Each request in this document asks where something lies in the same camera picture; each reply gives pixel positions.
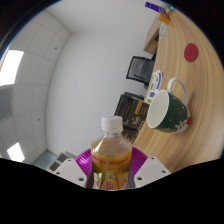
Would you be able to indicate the green mug white inside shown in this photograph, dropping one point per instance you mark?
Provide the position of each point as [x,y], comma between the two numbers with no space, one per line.
[175,115]

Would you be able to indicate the white printed leaflet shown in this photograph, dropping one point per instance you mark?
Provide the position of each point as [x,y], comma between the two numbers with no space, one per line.
[155,85]

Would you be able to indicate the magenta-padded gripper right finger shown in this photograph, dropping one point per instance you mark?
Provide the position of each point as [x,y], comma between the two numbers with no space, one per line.
[151,171]

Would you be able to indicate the flat round red coaster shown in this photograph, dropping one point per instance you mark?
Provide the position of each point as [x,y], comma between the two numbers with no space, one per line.
[191,52]

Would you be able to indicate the grey ceiling air vent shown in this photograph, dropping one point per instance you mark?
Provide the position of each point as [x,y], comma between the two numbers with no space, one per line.
[5,103]

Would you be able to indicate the amber drink bottle white cap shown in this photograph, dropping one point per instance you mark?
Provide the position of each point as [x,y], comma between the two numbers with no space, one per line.
[111,156]

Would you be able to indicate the upright purple box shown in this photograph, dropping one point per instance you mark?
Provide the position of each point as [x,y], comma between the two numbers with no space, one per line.
[155,6]

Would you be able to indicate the small square ceiling light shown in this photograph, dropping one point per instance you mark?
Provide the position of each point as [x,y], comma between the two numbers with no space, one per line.
[16,152]

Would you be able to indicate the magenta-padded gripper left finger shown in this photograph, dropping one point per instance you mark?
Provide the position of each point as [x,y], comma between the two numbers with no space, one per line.
[70,171]

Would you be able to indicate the wooden side desk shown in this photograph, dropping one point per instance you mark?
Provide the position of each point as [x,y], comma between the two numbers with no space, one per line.
[151,35]

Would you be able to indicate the large dark printed box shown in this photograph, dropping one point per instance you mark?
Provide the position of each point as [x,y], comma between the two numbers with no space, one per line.
[131,111]

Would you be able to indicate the small dark brown box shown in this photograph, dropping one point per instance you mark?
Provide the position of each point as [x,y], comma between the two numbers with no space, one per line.
[130,135]

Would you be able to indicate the large square ceiling light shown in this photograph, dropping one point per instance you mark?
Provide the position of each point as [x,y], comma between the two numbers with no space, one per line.
[10,68]

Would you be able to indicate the black mesh office chair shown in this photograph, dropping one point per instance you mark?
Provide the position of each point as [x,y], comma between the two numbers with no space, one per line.
[140,70]

